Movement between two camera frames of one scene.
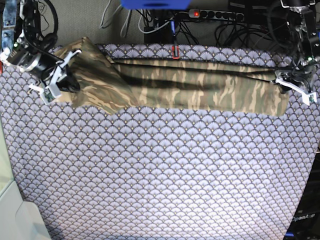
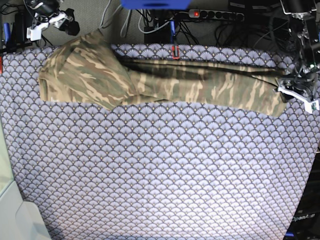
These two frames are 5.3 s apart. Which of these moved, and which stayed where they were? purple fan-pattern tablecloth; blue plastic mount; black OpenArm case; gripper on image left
Moved: gripper on image left
Stayed: blue plastic mount; black OpenArm case; purple fan-pattern tablecloth
